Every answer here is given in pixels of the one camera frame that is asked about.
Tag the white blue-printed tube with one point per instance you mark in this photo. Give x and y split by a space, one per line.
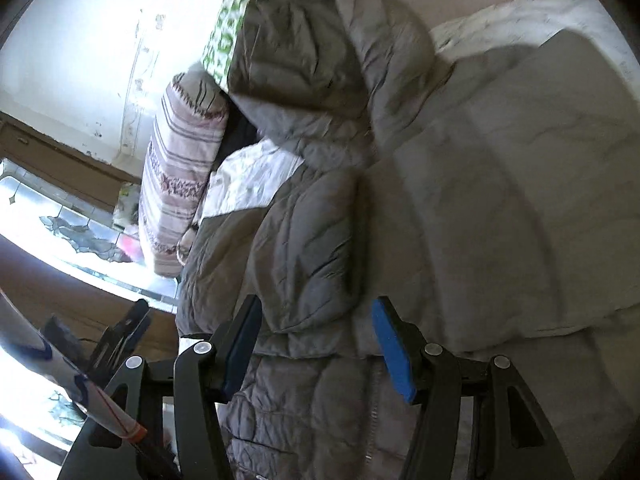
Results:
60 360

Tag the pink object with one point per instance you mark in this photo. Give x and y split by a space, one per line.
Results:
131 247

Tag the striped floral pillow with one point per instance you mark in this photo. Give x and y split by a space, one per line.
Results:
175 170

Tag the wooden cabinet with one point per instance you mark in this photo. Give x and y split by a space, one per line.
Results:
65 160

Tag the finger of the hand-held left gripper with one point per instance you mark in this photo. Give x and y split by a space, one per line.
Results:
125 332
62 335

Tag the white leaf-print quilt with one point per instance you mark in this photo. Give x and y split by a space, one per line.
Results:
500 185

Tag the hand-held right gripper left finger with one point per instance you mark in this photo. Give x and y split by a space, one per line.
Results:
244 342

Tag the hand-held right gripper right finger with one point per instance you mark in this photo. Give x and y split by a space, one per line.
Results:
392 350

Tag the green white patterned pillow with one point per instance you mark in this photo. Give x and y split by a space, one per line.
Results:
225 35

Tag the grey puffer jacket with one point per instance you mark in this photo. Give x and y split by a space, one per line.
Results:
300 240

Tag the dark cloth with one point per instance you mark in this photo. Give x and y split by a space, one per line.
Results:
242 132

